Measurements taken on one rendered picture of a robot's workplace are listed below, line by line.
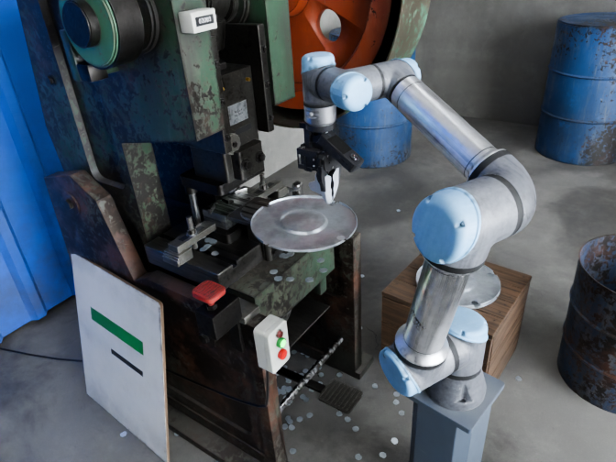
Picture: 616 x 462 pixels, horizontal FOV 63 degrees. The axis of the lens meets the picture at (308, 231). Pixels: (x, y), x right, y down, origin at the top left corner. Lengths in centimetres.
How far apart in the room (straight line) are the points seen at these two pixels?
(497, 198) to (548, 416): 123
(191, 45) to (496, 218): 72
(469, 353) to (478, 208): 47
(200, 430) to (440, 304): 112
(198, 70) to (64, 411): 142
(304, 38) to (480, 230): 98
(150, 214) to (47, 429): 93
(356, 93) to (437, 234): 36
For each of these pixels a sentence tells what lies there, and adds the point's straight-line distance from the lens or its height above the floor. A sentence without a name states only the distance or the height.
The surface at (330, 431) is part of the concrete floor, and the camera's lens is 183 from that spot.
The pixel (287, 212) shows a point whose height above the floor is 79.
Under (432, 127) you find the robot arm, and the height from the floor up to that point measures 111.
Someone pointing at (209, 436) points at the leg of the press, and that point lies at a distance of 184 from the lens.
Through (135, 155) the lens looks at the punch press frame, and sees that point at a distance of 148.
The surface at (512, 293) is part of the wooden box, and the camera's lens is 187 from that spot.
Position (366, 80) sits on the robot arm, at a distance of 105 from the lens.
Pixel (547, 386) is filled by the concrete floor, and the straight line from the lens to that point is 208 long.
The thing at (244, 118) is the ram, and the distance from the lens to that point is 138.
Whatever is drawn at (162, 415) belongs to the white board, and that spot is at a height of 19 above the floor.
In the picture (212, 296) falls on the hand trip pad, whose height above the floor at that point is 76.
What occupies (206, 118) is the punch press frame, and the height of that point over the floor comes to 110.
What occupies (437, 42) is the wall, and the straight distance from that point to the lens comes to 463.
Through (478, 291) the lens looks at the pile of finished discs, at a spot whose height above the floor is 36.
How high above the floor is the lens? 146
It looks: 31 degrees down
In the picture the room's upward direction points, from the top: 4 degrees counter-clockwise
